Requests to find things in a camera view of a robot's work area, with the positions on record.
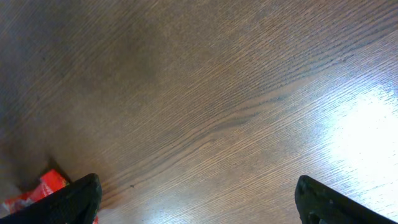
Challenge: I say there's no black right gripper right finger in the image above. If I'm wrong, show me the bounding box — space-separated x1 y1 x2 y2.
295 175 397 224

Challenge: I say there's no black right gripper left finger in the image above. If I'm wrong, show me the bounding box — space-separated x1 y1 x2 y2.
0 173 103 224

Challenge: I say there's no red snack bag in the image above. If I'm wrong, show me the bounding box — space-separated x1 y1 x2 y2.
1 169 100 224

